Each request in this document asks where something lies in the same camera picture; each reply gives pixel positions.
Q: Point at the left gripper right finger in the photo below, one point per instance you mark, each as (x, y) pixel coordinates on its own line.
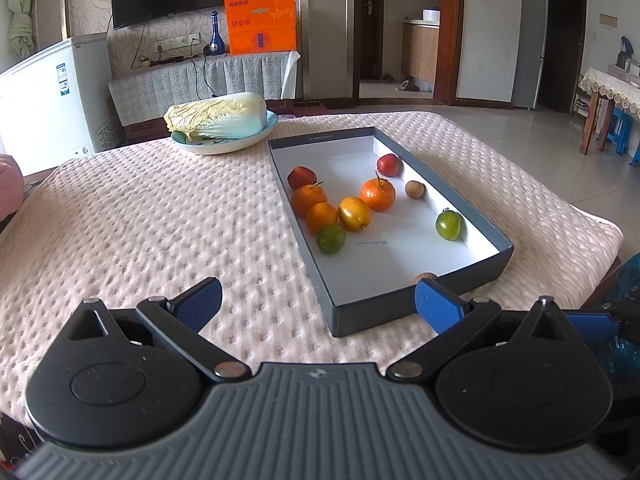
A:
(457, 324)

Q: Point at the small orange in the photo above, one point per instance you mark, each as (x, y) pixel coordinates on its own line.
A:
(319, 216)

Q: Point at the blue glass bottle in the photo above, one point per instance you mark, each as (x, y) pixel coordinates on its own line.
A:
(216, 44)

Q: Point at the table with lace cloth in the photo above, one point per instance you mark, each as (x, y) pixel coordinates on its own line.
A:
(606, 92)

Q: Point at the grey refrigerator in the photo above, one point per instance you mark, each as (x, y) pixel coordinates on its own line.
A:
(531, 47)

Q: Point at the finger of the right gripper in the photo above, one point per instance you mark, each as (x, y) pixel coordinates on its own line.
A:
(593, 326)

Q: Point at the large orange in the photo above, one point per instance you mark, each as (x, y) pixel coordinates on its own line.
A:
(378, 193)

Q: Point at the cabinet with grey cloth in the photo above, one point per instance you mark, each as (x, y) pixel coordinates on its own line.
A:
(147, 94)

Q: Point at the brown round longan fruit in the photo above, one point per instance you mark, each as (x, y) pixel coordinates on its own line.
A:
(424, 276)

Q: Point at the pink plush toy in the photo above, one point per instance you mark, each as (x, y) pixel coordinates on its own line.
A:
(11, 186)

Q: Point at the yellow lemon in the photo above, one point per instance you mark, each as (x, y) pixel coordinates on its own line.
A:
(354, 214)

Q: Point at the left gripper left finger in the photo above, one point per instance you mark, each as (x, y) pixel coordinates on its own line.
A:
(176, 324)

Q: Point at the grey shallow box tray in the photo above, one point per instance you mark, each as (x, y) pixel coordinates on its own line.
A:
(369, 281)

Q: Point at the small orange mandarin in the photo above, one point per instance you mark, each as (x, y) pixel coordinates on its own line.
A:
(305, 197)

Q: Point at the orange gift bag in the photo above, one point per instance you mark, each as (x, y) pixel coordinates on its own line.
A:
(257, 26)

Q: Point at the dark red tomato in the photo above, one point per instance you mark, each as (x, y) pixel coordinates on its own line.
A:
(389, 165)

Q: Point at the green lime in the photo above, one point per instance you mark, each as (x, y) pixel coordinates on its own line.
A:
(330, 239)

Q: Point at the napa cabbage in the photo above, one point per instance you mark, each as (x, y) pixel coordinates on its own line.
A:
(232, 117)

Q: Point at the blue plastic stool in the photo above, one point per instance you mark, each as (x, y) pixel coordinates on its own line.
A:
(619, 130)

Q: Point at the green tomato with stem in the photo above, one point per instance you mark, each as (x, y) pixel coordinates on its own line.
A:
(448, 225)

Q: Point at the red wax apple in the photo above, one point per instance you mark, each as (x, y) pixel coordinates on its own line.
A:
(301, 176)

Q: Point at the wooden kitchen counter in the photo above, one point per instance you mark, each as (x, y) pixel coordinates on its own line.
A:
(420, 52)

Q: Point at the white chest freezer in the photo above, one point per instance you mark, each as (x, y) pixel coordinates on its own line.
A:
(56, 105)

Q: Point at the brown kiwi fruit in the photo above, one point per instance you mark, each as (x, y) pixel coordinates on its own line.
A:
(415, 190)

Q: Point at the white roll on counter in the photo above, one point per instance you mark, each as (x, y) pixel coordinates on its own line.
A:
(431, 16)

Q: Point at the light blue ceramic plate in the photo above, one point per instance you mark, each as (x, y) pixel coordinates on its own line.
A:
(219, 147)

